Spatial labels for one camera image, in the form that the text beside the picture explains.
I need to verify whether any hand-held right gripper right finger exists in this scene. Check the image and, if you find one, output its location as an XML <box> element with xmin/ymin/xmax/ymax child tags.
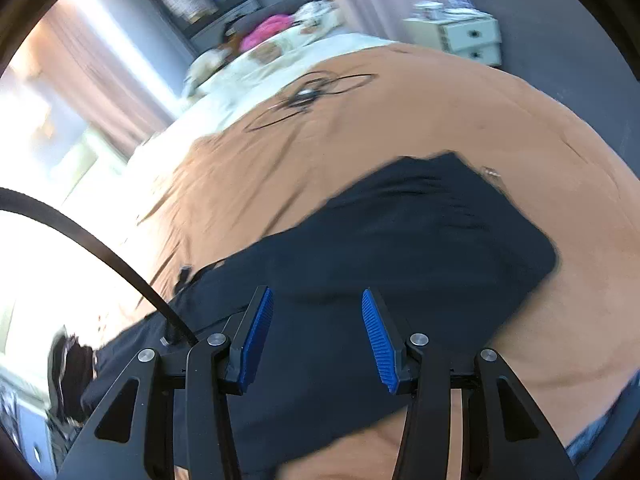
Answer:
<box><xmin>361</xmin><ymin>287</ymin><xmax>581</xmax><ymax>480</ymax></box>

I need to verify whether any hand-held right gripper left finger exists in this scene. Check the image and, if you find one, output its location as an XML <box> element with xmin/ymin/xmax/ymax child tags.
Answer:
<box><xmin>57</xmin><ymin>285</ymin><xmax>275</xmax><ymax>480</ymax></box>

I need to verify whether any pile of folded black pants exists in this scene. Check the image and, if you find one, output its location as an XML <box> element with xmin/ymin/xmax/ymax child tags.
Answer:
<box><xmin>49</xmin><ymin>327</ymin><xmax>101</xmax><ymax>423</ymax></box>

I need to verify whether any brown fleece blanket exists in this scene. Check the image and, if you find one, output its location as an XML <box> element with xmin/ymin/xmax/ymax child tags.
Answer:
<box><xmin>115</xmin><ymin>42</ymin><xmax>640</xmax><ymax>480</ymax></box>

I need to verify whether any beige plush toy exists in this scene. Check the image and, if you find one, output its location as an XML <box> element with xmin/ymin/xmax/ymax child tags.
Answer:
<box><xmin>185</xmin><ymin>47</ymin><xmax>236</xmax><ymax>93</ymax></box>

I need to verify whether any pink plush toy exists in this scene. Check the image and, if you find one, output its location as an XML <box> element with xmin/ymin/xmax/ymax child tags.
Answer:
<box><xmin>240</xmin><ymin>14</ymin><xmax>293</xmax><ymax>51</ymax></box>

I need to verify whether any small white nightstand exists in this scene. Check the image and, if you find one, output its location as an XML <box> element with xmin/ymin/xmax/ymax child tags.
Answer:
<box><xmin>402</xmin><ymin>2</ymin><xmax>503</xmax><ymax>68</ymax></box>

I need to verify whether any spotted black white plush toy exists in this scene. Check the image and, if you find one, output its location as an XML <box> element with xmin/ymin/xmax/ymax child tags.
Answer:
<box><xmin>295</xmin><ymin>0</ymin><xmax>346</xmax><ymax>31</ymax></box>

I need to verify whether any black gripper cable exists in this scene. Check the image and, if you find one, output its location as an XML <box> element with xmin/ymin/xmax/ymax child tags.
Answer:
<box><xmin>0</xmin><ymin>186</ymin><xmax>198</xmax><ymax>347</ymax></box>

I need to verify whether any tangled black cable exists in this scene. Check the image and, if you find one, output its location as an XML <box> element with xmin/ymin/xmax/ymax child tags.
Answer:
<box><xmin>245</xmin><ymin>72</ymin><xmax>378</xmax><ymax>133</ymax></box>

